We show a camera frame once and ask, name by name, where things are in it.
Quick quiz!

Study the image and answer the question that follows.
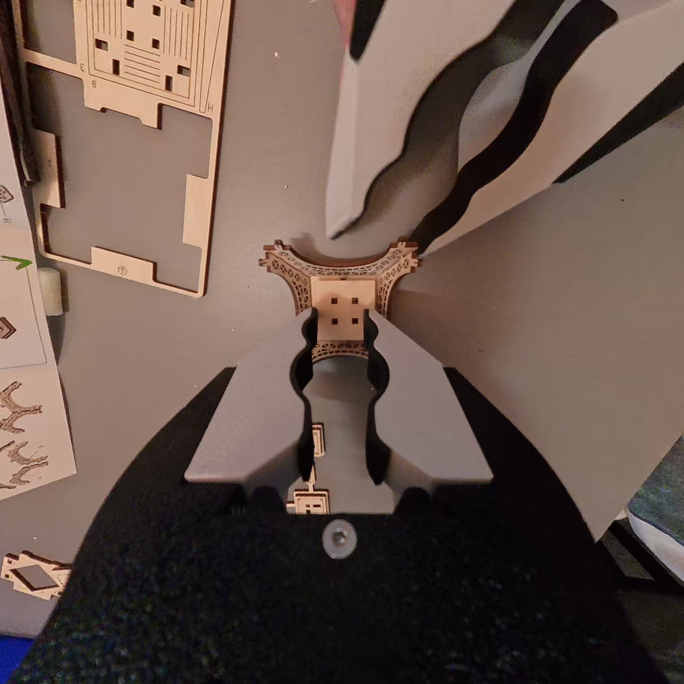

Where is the dark flat strip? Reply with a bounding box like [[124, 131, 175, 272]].
[[0, 0, 42, 182]]

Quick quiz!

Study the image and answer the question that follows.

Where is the mostly empty wooden puzzle sheet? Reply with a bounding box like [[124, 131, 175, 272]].
[[11, 0, 233, 298]]

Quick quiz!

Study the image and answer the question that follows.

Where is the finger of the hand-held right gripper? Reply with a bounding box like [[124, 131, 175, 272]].
[[325, 0, 566, 240], [413, 0, 684, 258]]

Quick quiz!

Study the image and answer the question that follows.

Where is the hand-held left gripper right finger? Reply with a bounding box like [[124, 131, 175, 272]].
[[363, 307, 494, 508]]

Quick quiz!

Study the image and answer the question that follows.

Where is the wooden piece with diamond hole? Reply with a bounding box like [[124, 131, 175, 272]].
[[0, 550, 73, 602]]

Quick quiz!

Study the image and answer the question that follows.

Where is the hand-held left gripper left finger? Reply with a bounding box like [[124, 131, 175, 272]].
[[184, 307, 320, 502]]

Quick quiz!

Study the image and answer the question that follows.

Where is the blue plastic box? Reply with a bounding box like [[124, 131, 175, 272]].
[[0, 635, 30, 684]]

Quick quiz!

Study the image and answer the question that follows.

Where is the wooden lattice tower base model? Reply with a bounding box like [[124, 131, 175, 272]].
[[260, 238, 423, 361]]

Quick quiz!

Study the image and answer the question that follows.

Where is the grey desk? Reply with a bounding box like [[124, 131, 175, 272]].
[[0, 0, 684, 639]]

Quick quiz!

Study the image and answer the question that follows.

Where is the wooden cross connector piece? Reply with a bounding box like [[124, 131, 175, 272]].
[[287, 422, 330, 516]]

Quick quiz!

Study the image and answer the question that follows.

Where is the paper instruction sheet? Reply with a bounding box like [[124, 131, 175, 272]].
[[0, 91, 77, 501]]

